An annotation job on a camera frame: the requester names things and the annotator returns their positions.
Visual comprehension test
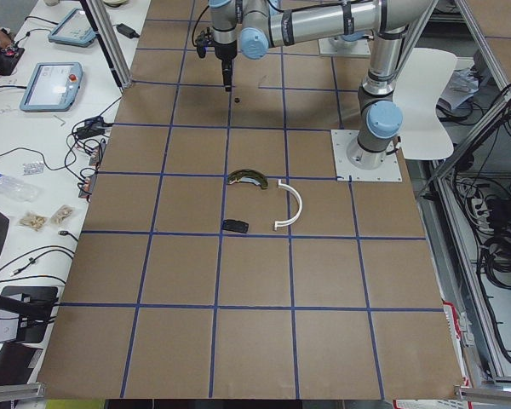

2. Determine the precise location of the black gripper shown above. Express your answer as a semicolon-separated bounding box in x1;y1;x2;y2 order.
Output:
195;27;238;92

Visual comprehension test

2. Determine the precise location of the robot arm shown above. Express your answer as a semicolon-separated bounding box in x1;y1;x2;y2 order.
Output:
212;1;431;170
194;0;249;92

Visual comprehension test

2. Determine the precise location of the green brake shoe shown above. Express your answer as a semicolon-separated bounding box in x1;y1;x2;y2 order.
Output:
227;169;268;190

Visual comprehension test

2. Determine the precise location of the black power adapter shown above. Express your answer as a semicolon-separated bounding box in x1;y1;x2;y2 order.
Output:
116;23;140;39

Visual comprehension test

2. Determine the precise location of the black brake pad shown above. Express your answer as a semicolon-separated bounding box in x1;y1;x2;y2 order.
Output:
221;219;250;234

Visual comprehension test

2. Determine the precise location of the white curved plastic part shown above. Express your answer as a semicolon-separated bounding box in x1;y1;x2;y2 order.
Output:
272;178;304;232

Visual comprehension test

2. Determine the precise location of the teach pendant far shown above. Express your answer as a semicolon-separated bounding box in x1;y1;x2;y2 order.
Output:
48;9;95;48

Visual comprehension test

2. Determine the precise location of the teach pendant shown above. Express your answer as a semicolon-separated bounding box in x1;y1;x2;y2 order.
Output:
20;62;83;112
48;9;95;48

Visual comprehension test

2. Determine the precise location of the teach pendant near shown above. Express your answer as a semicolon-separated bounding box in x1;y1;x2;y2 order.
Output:
20;62;83;112

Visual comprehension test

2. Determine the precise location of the white chair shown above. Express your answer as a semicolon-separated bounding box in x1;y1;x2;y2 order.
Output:
393;48;457;160

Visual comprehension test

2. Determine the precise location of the plastic water bottle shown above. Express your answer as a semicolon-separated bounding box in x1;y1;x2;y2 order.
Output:
0;173;40;202

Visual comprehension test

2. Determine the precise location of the bag of small parts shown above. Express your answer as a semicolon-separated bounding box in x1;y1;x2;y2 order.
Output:
18;211;48;232

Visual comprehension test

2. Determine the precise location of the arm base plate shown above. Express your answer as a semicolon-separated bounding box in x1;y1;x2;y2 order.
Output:
319;37;370;59
330;130;402;182

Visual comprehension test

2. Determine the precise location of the aluminium frame post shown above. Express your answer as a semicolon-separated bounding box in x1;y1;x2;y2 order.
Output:
80;0;132;89

